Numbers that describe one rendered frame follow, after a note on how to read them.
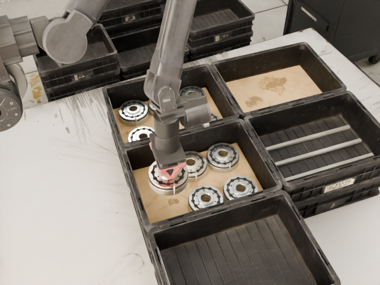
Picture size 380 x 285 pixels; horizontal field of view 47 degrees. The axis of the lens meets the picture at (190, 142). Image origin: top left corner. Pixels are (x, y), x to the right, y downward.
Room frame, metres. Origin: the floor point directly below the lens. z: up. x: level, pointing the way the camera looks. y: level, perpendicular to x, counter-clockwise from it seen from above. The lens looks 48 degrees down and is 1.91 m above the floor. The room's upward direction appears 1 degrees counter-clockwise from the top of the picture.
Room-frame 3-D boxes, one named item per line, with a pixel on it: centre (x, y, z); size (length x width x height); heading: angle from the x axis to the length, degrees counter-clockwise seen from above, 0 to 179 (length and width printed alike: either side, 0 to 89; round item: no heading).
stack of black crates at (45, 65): (1.87, 0.60, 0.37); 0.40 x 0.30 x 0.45; 113
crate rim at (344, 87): (1.20, -0.31, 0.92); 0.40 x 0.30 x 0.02; 108
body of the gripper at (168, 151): (0.68, 0.05, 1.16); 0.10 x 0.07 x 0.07; 18
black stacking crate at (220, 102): (1.07, 0.07, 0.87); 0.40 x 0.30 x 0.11; 108
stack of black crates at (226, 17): (2.19, -0.14, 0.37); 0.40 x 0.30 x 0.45; 113
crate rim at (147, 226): (0.79, -0.02, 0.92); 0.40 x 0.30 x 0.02; 108
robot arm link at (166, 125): (0.69, 0.05, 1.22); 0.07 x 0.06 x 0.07; 113
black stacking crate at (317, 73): (1.20, -0.31, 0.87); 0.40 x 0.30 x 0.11; 108
